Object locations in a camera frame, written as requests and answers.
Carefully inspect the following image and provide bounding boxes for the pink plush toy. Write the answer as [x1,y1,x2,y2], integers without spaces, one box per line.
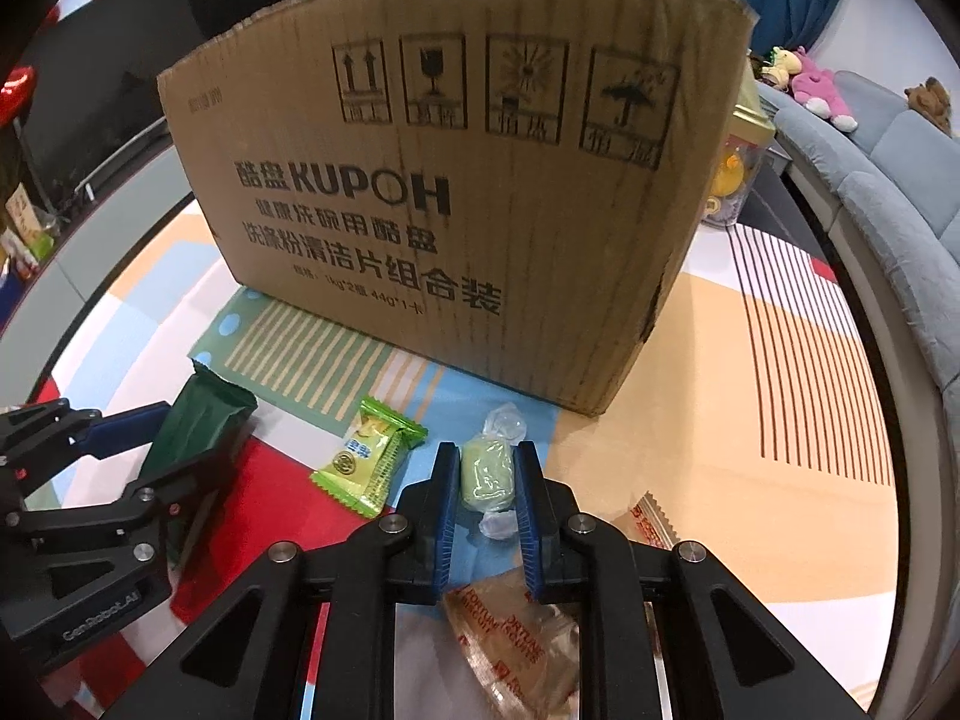
[787,45,860,132]

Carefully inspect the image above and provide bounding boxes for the brown plush toy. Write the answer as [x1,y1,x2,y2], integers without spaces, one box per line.
[904,76,953,137]

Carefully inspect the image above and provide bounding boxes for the black flat television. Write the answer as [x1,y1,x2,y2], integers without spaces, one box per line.
[15,0,196,196]

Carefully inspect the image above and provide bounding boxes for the dark green snack packet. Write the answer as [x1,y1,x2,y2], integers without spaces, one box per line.
[142,360,260,571]

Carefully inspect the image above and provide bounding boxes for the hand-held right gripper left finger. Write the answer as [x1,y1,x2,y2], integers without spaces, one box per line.
[97,441,460,720]

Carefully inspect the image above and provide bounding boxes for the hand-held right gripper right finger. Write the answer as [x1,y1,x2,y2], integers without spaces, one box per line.
[514,441,878,720]

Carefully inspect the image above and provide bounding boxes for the green candy clear wrapper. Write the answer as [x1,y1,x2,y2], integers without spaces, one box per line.
[459,403,527,541]

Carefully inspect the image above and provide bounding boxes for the light green snack packet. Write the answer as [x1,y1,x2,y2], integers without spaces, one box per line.
[311,396,430,518]

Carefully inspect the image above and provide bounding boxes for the yellow plush toy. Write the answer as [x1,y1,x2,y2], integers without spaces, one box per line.
[761,47,797,87]

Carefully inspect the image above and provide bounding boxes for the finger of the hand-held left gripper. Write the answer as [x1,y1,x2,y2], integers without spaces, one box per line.
[22,431,252,586]
[0,399,175,500]

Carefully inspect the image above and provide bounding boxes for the grey sectional sofa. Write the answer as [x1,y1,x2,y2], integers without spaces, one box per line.
[757,71,960,421]

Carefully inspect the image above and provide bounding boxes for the brown cardboard box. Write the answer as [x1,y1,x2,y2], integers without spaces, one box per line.
[156,0,760,421]

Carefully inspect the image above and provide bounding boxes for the clear jar gold lid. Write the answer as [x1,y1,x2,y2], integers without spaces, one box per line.
[701,52,777,230]

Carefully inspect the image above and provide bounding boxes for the colourful toy boxes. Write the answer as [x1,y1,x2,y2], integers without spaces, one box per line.
[0,180,57,286]

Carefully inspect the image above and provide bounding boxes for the grey television cabinet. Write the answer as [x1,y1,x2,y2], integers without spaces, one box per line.
[0,120,203,331]

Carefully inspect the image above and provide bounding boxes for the clear cookie packet red print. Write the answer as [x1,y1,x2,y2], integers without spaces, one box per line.
[442,570,582,720]

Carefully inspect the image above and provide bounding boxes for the red white snack packet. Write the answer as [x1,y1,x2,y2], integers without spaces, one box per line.
[626,491,687,552]

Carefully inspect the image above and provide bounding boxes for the colourful patchwork tablecloth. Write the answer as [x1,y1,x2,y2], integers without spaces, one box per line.
[0,187,901,720]

